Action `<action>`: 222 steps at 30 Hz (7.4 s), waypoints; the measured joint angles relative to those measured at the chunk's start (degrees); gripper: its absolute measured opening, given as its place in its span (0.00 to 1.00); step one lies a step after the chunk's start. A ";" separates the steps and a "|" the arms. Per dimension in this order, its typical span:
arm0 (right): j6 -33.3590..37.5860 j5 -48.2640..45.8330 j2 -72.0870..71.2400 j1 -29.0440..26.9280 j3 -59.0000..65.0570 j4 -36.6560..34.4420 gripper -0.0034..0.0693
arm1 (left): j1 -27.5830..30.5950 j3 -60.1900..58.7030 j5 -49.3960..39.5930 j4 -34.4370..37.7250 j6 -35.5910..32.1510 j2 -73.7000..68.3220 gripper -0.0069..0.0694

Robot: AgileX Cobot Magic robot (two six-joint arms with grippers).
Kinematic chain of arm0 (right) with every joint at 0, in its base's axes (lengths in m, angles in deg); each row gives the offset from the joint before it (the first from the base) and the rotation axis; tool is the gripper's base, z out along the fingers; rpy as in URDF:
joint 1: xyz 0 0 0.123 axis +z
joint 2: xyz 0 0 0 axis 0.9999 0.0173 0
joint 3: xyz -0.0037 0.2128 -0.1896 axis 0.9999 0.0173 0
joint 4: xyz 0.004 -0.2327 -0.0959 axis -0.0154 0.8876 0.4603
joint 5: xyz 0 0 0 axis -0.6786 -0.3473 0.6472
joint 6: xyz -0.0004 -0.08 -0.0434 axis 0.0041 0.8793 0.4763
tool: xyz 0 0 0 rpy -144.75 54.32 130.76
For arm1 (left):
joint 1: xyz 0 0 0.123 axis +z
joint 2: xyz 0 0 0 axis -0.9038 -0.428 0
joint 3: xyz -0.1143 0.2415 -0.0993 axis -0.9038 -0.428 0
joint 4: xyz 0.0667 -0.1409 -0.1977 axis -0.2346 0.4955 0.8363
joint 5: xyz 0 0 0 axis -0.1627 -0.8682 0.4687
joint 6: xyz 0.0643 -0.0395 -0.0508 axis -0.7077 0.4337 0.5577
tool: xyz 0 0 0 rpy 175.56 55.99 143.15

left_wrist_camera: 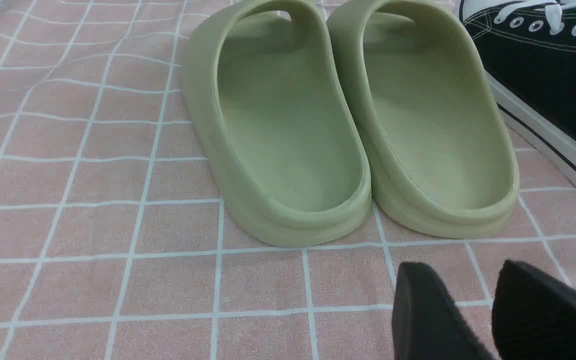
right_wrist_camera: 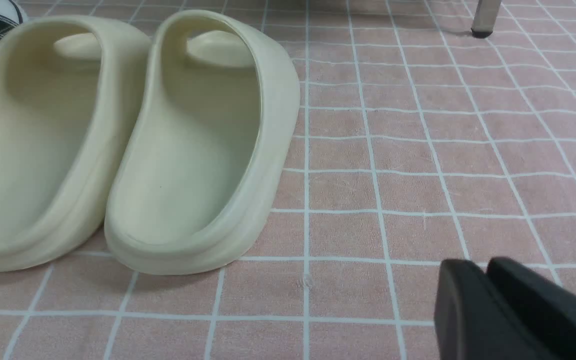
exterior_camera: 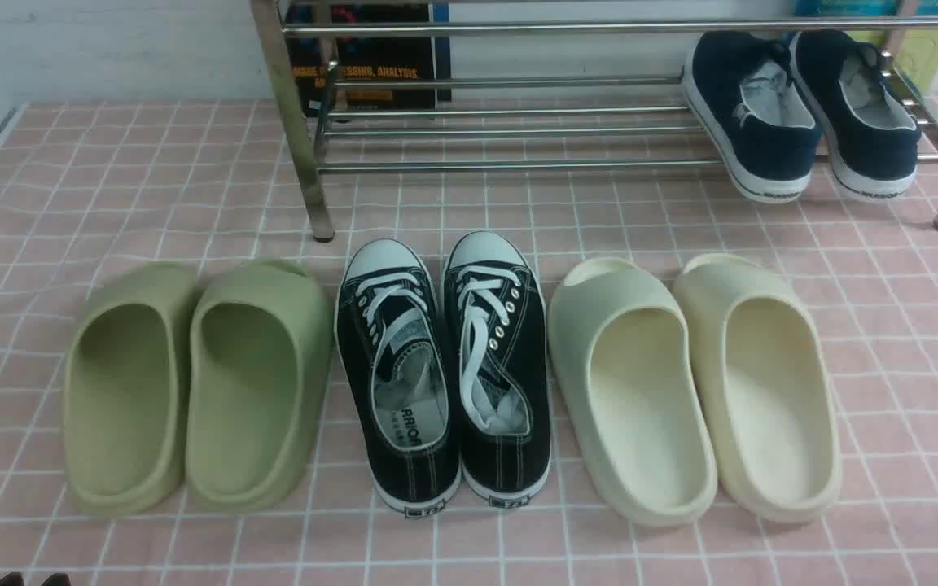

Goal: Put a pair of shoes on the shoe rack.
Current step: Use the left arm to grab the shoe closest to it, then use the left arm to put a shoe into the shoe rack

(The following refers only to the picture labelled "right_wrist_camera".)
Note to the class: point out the cream slipper left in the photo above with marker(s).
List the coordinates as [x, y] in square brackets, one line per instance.
[71, 89]

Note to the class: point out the cream slipper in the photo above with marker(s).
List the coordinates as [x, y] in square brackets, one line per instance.
[71, 89]
[203, 164]

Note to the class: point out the cream slipper right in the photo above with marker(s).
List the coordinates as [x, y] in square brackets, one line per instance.
[203, 164]

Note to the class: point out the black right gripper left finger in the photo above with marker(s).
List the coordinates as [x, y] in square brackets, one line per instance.
[473, 321]

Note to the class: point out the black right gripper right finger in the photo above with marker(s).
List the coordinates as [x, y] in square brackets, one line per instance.
[545, 308]

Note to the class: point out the metal shoe rack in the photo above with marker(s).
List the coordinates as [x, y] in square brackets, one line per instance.
[484, 18]

